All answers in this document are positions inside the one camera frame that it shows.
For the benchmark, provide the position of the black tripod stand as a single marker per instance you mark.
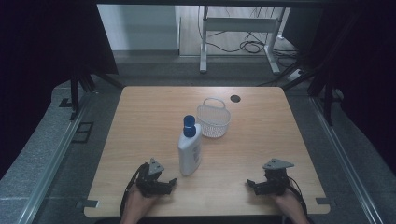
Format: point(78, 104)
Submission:
point(327, 96)
point(74, 93)

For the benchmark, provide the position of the white power strip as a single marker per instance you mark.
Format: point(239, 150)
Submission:
point(295, 74)

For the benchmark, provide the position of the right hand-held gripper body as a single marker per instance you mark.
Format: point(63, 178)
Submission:
point(276, 179)

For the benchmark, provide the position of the black round table grommet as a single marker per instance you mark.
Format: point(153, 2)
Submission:
point(235, 98)

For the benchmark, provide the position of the grey table bracket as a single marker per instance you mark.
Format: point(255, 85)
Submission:
point(323, 201)

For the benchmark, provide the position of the white metal desk frame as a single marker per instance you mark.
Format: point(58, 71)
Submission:
point(239, 25)

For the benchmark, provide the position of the white bottle with blue pump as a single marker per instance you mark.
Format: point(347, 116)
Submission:
point(190, 152)

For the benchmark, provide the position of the aluminium rail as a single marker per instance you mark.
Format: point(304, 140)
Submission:
point(345, 161)
point(51, 168)

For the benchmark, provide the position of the black curtain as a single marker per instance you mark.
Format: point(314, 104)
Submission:
point(46, 62)
point(364, 77)

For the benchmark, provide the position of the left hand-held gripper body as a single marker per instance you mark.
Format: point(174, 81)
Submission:
point(148, 182)

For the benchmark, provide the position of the person's left hand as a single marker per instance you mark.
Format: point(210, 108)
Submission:
point(137, 202)

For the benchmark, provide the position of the white plastic basket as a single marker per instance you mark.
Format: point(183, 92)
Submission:
point(214, 119)

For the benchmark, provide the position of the black rectangular floor frame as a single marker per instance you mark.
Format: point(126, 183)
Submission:
point(82, 132)

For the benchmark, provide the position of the person's right hand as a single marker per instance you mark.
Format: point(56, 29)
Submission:
point(288, 202)

